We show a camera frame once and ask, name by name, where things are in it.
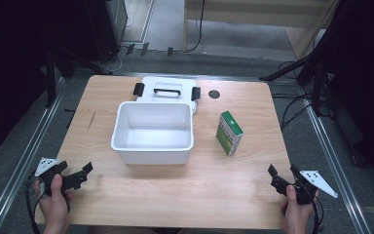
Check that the person's right hand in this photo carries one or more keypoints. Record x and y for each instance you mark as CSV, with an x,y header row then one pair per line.
x,y
296,213

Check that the person's left hand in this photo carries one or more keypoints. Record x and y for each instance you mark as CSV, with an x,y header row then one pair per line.
x,y
54,204

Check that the light wooden furniture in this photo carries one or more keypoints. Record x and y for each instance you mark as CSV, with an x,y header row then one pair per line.
x,y
256,13

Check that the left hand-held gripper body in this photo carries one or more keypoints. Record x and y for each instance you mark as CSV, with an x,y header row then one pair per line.
x,y
46,165

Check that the black curtain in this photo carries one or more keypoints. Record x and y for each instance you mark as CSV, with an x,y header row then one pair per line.
x,y
363,81
13,65

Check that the black tripod stand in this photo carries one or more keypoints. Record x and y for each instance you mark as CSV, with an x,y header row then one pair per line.
x,y
318,81
50,81

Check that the black cabinet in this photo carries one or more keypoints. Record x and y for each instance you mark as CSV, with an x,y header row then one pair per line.
x,y
105,26

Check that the black round table grommet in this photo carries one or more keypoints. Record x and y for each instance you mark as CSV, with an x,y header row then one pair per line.
x,y
214,94

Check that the white plastic storage box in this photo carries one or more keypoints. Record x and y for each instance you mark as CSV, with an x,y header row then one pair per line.
x,y
152,133

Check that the green and white carton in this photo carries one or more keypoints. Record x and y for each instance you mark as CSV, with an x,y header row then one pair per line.
x,y
229,136

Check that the metal floor rail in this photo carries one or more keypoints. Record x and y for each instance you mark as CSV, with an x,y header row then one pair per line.
x,y
22,162
331,162

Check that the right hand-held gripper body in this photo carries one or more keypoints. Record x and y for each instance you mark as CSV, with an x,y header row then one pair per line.
x,y
318,181

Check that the black floor bracket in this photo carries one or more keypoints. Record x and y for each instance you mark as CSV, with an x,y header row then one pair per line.
x,y
144,48
130,49
170,51

